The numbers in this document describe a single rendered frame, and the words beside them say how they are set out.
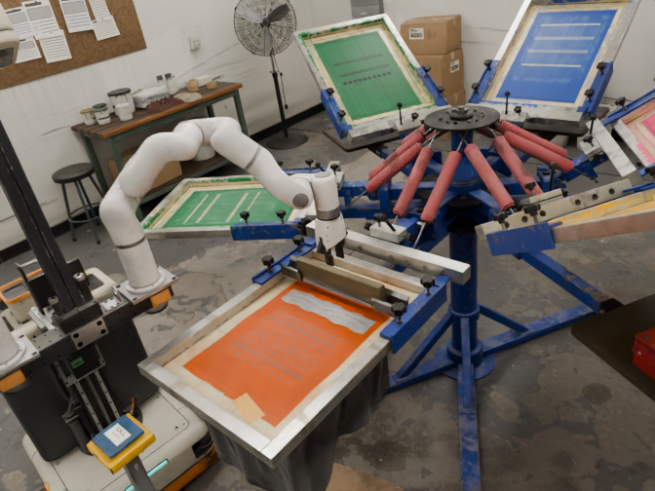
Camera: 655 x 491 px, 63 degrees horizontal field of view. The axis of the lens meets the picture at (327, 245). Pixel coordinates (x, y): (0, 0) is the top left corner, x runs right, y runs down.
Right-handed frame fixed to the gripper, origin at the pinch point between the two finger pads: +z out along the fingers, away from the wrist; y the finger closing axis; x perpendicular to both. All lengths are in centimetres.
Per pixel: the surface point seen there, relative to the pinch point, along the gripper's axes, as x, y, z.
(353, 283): 7.8, 1.3, 7.1
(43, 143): -380, -57, 32
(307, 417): 28, 47, 13
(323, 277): -5.6, 1.3, 9.3
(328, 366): 18.5, 27.9, 16.3
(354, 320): 12.4, 8.2, 15.4
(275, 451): 29, 59, 13
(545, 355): 34, -109, 111
